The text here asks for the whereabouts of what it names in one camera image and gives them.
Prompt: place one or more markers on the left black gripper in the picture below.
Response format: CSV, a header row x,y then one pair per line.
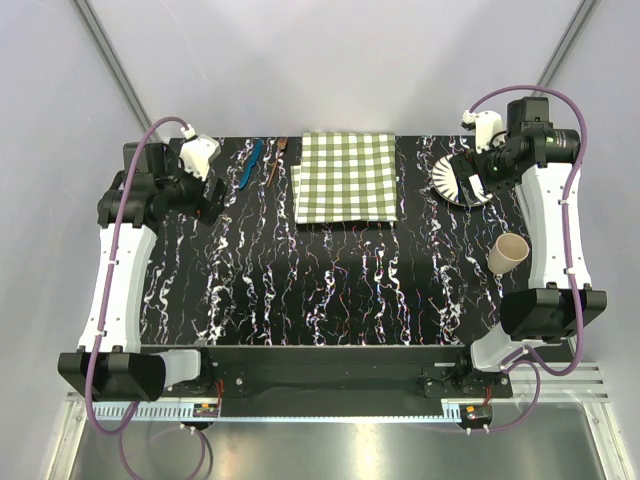
x,y
207,209

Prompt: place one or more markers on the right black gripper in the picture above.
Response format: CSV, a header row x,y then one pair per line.
x,y
469,163

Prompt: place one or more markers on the white blue striped plate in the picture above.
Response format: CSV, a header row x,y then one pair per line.
x,y
446,185

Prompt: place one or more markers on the green checkered cloth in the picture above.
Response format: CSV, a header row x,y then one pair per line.
x,y
345,177

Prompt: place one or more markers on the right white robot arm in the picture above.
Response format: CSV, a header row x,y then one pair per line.
x,y
524,152

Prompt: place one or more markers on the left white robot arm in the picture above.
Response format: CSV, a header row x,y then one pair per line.
x,y
108,364

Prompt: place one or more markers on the blue plastic knife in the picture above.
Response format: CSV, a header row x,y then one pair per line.
x,y
251,163

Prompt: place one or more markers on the beige paper cup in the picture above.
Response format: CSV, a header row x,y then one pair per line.
x,y
509,251

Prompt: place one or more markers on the brown wooden fork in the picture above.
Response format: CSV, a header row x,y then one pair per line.
x,y
281,146

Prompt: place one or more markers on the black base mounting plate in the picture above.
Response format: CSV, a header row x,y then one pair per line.
x,y
437,371

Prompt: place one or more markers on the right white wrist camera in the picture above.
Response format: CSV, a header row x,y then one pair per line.
x,y
486,125

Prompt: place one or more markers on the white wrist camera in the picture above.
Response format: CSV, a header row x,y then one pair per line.
x,y
198,152
486,125

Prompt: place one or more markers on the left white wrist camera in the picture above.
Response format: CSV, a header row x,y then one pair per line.
x,y
198,152

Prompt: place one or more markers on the left aluminium frame post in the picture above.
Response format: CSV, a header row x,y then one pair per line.
x,y
97,32

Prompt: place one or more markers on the aluminium frame post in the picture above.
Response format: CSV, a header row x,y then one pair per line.
x,y
97,32
568,39

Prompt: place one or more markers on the right aluminium frame post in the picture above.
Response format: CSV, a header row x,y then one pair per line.
x,y
568,39

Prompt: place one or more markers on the aluminium front rail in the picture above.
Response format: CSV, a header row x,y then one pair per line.
x,y
439,405

